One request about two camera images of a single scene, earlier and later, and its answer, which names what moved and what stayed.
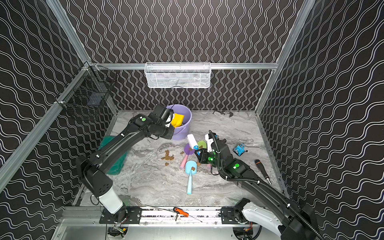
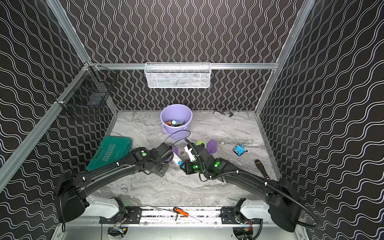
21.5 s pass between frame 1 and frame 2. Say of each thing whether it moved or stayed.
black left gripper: moved
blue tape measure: stayed
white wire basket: stayed
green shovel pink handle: stayed
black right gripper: moved
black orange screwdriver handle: stayed
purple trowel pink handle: moved
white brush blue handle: moved
